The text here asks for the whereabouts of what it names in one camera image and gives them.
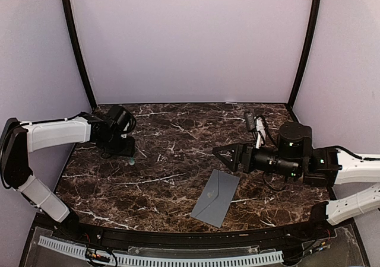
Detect black frame post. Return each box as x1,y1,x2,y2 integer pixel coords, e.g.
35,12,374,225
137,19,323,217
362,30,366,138
287,0,321,111
61,0,97,110

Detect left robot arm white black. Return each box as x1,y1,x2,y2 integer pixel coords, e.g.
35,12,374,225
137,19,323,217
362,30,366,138
1,105,137,241

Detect black right frame post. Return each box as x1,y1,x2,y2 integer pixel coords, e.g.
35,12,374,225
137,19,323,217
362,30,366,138
287,0,321,111

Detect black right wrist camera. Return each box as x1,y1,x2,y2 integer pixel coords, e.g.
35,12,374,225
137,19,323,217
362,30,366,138
244,110,257,132

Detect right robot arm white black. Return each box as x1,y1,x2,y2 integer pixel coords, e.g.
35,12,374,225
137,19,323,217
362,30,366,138
213,122,379,240

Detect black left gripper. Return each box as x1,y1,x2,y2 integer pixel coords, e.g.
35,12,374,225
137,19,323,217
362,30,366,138
100,131,135,157

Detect black left frame post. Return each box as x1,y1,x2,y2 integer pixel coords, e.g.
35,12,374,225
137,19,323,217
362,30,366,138
61,0,97,110

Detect grey paper envelope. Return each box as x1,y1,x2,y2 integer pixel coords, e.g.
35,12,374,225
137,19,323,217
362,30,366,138
191,169,240,228

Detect white slotted cable duct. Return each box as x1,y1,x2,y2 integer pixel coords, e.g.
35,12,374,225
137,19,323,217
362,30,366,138
38,236,284,266

